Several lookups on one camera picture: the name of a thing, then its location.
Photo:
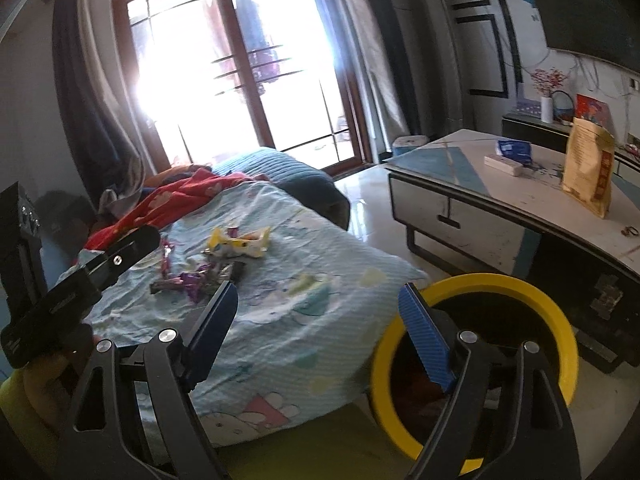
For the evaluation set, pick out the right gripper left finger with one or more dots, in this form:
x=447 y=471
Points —
x=103 y=435

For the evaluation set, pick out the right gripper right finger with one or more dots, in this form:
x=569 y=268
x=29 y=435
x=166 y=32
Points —
x=532 y=436

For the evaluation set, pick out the yellow rim trash bin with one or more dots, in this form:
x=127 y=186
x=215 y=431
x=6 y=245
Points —
x=503 y=311

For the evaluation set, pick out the purple wrapper pile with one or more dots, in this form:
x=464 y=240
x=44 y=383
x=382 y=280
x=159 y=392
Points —
x=199 y=283

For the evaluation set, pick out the red floral blanket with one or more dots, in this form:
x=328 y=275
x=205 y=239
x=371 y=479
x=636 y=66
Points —
x=169 y=203

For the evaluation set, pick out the light blue cartoon bedsheet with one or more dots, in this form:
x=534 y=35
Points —
x=310 y=313

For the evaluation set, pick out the yellow white wrapper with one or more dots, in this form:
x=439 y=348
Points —
x=229 y=243

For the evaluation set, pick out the white coffee table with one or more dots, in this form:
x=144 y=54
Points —
x=527 y=227

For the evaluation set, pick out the yellow paper bag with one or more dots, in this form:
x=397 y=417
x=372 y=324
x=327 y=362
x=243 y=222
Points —
x=588 y=166

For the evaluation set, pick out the white flat box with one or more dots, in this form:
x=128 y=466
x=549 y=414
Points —
x=503 y=164

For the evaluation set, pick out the blue tissue pack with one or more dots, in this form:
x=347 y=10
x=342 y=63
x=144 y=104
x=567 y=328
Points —
x=516 y=150

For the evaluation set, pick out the dark teal sofa cushion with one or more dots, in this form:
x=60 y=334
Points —
x=310 y=186

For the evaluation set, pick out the black tv cabinet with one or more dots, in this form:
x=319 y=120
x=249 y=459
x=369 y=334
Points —
x=555 y=137

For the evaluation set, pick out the blue white small bin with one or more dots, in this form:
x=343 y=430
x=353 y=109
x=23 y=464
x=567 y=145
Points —
x=406 y=144

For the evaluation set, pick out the red picture box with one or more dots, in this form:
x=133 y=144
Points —
x=593 y=110

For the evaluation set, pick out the white vase red flowers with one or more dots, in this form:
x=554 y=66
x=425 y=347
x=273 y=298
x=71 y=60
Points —
x=545 y=83

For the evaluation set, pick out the tall grey air conditioner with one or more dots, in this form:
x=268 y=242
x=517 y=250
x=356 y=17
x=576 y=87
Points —
x=448 y=103

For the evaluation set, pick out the grey window curtain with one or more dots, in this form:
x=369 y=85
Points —
x=377 y=50

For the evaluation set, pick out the black wall television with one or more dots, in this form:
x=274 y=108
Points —
x=601 y=29

